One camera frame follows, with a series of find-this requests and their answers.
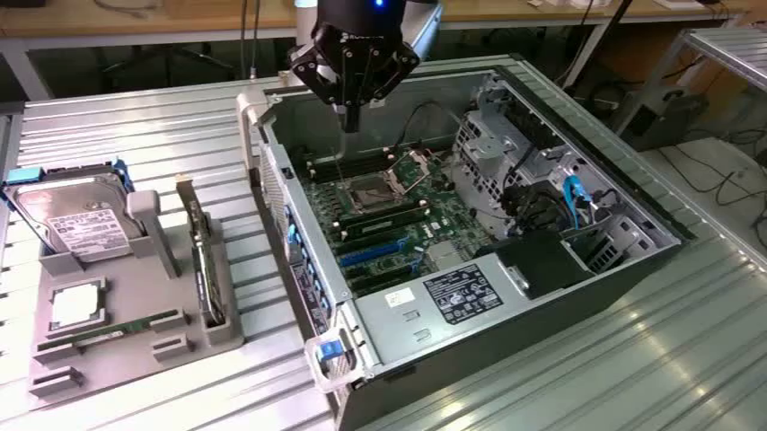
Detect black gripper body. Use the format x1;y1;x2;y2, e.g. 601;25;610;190
311;0;409;102

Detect green graphics card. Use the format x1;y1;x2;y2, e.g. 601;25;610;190
175;173;229;325

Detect metal disk bay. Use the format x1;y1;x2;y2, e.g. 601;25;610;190
453;110;526;189

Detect metal socket cover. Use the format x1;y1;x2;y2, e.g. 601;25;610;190
385;150;434;190

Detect long wooden desk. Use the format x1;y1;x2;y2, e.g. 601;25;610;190
0;0;745;57

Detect CPU socket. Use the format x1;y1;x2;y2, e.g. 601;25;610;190
349;178;398;215

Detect green motherboard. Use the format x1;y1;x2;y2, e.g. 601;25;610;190
299;145;499;300

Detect installed RAM stick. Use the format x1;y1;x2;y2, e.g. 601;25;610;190
338;210;421;237

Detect long expansion slot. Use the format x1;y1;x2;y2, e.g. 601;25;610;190
338;240;402;267

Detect silver chipset heatsink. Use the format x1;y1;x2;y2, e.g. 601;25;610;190
427;244;477;273

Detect dark computer tower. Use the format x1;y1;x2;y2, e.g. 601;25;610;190
617;89;713;152

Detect black fan shroud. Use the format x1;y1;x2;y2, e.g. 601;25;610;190
495;227;597;301

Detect hard disk with blue carrier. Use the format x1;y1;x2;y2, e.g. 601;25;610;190
2;161;137;264

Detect side table of metal slats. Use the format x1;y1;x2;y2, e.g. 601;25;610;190
682;29;767;91

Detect grey power supply unit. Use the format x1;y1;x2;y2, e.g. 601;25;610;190
351;258;533;367

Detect silver CPU chip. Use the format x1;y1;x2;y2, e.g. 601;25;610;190
51;286;110;327

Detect green RAM stick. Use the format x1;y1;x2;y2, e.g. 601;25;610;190
42;313;182;349

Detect open PC case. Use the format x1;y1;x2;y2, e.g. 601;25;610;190
237;52;702;431

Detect grey parts rack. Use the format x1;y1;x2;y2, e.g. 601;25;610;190
27;188;247;400

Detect black curved wire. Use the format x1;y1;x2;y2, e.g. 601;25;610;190
405;101;463;149

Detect grey hanging cable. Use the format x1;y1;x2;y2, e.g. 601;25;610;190
239;0;263;80

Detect blue wire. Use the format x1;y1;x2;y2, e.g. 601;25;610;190
565;173;587;231

